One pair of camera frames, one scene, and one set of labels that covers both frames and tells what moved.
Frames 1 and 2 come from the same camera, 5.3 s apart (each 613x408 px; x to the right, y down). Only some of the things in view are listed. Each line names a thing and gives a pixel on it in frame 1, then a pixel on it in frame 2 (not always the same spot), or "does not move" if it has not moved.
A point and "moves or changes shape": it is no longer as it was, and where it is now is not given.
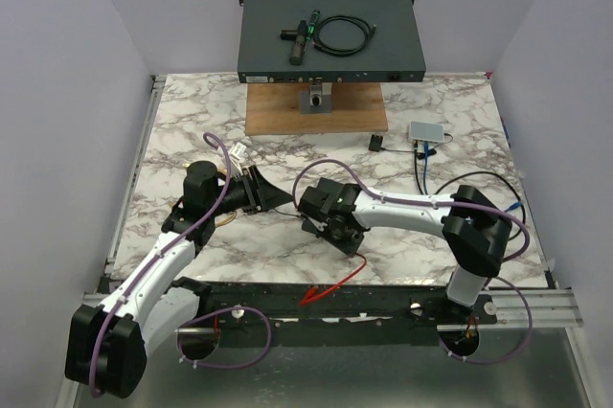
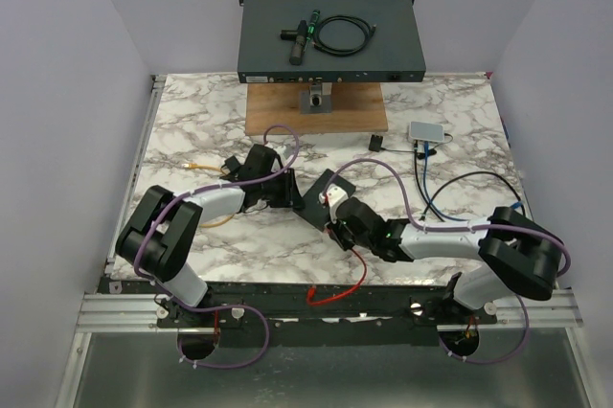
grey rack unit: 393,53 does not move
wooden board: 275,109 does not move
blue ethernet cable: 424,174 does not move
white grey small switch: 426,131 does not move
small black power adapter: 305,216 → 232,163
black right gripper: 325,222 → 334,226
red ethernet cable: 314,293 moves or changes shape
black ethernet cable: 473,173 does not move
